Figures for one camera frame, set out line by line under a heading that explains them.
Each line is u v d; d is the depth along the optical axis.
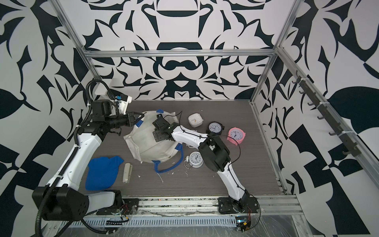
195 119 1.05
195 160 0.86
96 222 0.70
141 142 0.92
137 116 0.73
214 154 0.54
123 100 0.66
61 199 0.38
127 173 0.82
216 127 1.02
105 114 0.58
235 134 0.99
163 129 0.71
